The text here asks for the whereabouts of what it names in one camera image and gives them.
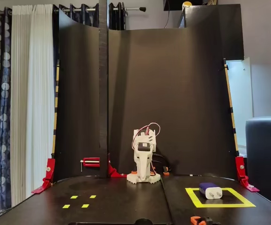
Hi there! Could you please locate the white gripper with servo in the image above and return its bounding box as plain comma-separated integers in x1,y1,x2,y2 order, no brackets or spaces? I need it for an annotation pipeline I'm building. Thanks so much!
134,140,155,182

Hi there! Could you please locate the blue white charger block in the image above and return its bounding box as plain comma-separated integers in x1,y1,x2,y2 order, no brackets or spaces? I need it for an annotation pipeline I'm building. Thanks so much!
198,182,223,200

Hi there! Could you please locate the red screw clamp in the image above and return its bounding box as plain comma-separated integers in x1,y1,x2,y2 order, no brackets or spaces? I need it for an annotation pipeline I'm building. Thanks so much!
80,153,127,178

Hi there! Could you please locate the black corrugated backdrop board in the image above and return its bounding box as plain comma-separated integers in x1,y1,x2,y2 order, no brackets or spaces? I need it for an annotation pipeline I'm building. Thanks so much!
53,9,240,181

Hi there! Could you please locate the yellow tape square outline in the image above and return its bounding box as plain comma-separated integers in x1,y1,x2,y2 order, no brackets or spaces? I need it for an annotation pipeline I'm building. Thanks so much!
185,187,256,209

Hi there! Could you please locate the white cabinet door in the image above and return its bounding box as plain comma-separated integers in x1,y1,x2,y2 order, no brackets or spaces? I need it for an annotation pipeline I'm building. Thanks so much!
226,57,254,155

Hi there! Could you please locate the white pleated curtain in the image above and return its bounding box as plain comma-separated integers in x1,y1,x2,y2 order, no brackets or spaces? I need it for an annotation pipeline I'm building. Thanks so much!
10,4,56,207

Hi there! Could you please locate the dark blue patterned curtain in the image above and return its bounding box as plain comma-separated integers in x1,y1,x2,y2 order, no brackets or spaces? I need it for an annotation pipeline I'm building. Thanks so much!
0,7,12,211
53,2,126,31

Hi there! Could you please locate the silver curtain rod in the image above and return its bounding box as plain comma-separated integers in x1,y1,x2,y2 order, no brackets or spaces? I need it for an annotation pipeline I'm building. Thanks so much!
61,6,147,13

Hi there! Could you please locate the thick black cable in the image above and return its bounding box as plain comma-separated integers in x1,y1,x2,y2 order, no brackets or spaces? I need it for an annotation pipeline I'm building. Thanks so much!
153,153,173,173

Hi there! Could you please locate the red hinged bracket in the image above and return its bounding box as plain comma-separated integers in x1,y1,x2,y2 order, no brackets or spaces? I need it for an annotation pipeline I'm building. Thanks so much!
31,158,56,195
234,156,260,193

